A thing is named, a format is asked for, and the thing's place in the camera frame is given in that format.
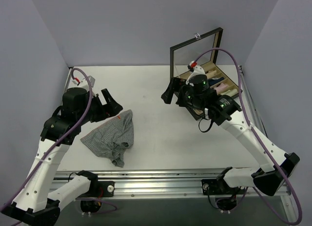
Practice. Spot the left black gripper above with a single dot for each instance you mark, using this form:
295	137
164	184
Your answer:
100	108

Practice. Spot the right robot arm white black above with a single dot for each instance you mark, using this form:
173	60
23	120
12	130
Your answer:
222	110

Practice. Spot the navy rolled underwear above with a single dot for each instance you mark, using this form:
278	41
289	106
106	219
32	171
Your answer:
213	81

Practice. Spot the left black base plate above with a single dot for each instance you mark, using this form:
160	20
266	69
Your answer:
104	189

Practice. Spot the aluminium mounting rail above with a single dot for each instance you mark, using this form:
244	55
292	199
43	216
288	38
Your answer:
156	183

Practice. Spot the grey striped underwear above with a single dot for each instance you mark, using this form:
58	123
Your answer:
111	139

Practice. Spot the beige rolled underwear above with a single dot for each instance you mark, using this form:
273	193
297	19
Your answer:
211	73

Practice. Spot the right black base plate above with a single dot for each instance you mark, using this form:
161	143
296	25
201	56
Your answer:
212	187

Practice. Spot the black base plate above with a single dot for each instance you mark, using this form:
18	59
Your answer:
212	187
104	189

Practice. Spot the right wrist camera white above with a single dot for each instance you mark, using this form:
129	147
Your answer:
194	69

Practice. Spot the pale green rolled underwear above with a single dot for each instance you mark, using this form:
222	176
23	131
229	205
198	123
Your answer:
232	92

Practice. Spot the black compartment storage box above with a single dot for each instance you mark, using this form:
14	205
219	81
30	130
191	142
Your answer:
203	50

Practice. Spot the pink rolled underwear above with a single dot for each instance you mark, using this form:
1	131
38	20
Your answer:
221	88

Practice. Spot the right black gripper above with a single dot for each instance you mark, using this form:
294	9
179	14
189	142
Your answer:
177	92

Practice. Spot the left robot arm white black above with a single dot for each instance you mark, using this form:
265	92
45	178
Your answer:
35	204

